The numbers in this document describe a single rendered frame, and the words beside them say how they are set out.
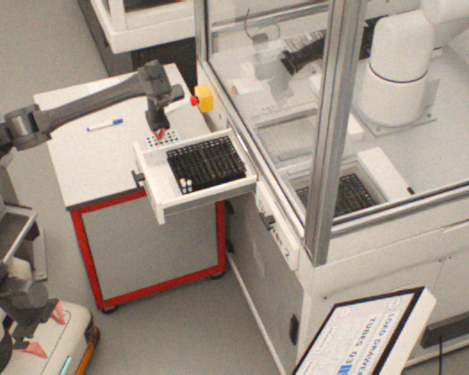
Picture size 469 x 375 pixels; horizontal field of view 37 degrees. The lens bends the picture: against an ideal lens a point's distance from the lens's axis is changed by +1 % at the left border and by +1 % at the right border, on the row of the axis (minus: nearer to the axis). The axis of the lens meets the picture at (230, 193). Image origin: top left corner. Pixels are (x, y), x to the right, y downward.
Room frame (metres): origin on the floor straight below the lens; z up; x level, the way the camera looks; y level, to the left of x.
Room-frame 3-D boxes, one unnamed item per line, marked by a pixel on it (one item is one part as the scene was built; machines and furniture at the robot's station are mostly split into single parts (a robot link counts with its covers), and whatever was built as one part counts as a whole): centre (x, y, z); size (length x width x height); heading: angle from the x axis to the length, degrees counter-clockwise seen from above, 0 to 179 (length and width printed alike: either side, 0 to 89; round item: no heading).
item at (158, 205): (1.53, 0.27, 0.87); 0.29 x 0.02 x 0.11; 20
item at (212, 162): (1.60, 0.08, 0.87); 0.22 x 0.18 x 0.06; 110
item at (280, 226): (1.35, -0.14, 0.87); 0.29 x 0.02 x 0.11; 20
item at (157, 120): (1.81, 0.25, 0.92); 0.10 x 0.07 x 0.07; 20
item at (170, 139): (1.81, 0.24, 0.78); 0.12 x 0.08 x 0.04; 110
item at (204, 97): (1.95, 0.10, 0.88); 0.07 x 0.05 x 0.07; 20
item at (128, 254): (1.93, 0.39, 0.38); 0.62 x 0.58 x 0.76; 20
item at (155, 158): (1.60, 0.07, 0.86); 0.40 x 0.26 x 0.06; 110
